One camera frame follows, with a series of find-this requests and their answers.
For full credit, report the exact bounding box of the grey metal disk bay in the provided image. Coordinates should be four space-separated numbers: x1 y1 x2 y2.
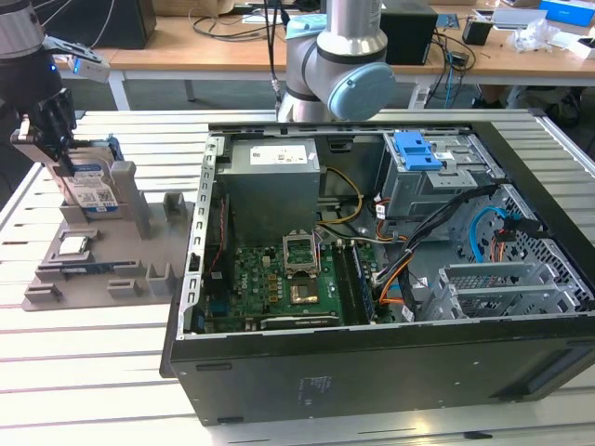
425 262 582 322

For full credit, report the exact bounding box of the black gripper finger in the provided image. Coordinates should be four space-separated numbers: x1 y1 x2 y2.
49 87 78 177
28 95 53 155

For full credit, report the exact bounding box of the grey parts rack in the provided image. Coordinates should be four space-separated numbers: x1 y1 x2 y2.
21 161 196 312

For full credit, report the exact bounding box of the white power strip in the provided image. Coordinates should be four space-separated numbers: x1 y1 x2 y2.
411 85 432 111

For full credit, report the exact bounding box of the yellow power wire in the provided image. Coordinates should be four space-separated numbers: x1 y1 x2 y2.
317 167 364 227

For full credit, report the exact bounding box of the black speaker box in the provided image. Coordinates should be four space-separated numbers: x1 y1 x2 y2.
380 11 439 66

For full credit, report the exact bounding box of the black open PC case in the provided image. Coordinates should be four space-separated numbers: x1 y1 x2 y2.
160 109 595 426

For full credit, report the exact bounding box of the CPU socket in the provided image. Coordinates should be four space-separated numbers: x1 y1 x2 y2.
282 230 322 279

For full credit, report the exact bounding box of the blue drive caddy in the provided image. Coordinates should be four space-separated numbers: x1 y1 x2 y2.
392 132 443 172

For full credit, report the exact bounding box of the thin red wire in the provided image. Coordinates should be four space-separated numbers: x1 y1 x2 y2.
207 194 232 276

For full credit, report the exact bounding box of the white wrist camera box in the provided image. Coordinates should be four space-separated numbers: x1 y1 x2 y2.
44 35 112 85

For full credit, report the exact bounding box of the grey power supply unit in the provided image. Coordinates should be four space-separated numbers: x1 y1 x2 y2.
216 138 323 248

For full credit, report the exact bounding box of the black RAM slot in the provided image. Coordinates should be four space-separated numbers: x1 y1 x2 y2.
332 243 362 326

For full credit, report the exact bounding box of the clear plastic bag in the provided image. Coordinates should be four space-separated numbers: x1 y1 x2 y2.
506 18 566 52

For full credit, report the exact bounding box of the black computer tower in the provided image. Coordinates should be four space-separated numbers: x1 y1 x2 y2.
44 0 157 50

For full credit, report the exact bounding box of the green motherboard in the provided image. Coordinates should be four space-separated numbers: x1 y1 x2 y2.
204 241 378 332

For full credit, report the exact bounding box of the wooden desk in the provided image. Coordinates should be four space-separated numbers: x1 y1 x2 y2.
50 0 595 111

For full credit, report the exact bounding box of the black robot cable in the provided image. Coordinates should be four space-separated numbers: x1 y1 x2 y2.
262 0 285 112

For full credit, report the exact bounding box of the white small box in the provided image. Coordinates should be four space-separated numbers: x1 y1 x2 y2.
548 32 595 59

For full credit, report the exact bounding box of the orange data wire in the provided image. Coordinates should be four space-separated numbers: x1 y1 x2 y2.
378 267 416 306

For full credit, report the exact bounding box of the black graphics card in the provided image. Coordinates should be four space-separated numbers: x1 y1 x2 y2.
258 313 341 332

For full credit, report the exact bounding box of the installed RAM stick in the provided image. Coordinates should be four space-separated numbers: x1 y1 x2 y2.
350 243 376 322

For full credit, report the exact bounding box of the gold chipset heatsink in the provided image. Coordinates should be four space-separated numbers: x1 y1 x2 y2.
290 283 320 306

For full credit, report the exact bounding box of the blue data wire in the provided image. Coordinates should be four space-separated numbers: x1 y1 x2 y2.
469 206 509 267

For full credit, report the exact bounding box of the dark RAM stick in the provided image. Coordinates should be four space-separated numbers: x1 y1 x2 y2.
59 264 112 276

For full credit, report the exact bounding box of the hard disk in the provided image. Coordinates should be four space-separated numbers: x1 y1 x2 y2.
48 134 125 219

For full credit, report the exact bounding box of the silver CPU chip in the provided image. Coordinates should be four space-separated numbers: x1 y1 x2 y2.
59 235 89 256

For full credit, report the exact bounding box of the black cable bundle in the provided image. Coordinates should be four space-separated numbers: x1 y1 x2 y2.
371 184 504 285

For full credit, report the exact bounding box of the blue cardboard box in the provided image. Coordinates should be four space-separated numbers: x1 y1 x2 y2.
538 0 595 24

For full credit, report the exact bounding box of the grey metal drive cage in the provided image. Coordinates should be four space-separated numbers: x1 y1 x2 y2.
377 131 507 223

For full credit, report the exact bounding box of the orange power wire bundle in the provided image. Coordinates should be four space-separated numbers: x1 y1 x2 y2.
493 226 513 262

